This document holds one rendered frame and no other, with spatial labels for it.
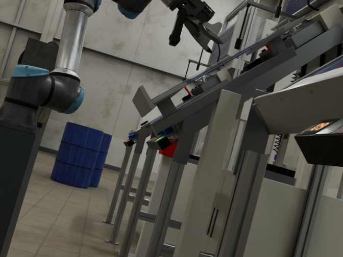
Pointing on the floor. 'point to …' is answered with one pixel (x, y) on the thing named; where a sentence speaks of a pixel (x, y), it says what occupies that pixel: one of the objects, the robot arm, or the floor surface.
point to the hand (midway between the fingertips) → (216, 50)
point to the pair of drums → (80, 156)
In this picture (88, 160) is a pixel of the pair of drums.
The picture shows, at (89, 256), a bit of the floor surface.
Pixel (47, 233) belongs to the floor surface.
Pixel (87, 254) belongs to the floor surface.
